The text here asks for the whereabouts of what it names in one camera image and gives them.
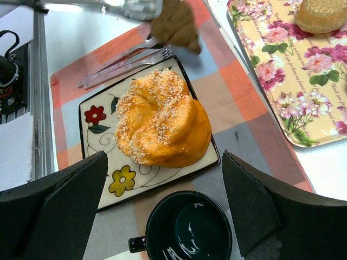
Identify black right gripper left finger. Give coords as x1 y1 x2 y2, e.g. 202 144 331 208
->
1 151 108 259

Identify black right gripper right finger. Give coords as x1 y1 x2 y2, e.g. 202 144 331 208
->
222 152 346 259

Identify orange bundt cake bread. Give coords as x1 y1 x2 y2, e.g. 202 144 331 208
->
114 68 211 168

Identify dark brown bread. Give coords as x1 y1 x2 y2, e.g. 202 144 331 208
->
150 0 201 55

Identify white plastic tongs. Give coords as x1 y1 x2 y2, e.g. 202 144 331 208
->
39 0 163 21

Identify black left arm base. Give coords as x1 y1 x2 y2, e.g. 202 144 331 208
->
1 30 29 124

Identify dark green mug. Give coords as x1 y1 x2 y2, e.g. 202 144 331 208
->
128 191 233 260

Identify orange checkered placemat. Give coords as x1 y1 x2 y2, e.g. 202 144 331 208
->
44 1 312 259

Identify floral serving tray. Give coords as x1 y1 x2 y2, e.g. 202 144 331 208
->
227 1 346 147

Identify small yellow muffin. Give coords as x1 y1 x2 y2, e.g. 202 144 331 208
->
294 0 346 34

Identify aluminium table frame rail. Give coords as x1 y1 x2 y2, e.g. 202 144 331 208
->
28 11 55 181

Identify silver fork pink handle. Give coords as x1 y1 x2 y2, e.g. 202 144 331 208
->
78 45 176 89

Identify silver spoon pink handle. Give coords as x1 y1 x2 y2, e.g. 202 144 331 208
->
78 34 159 88

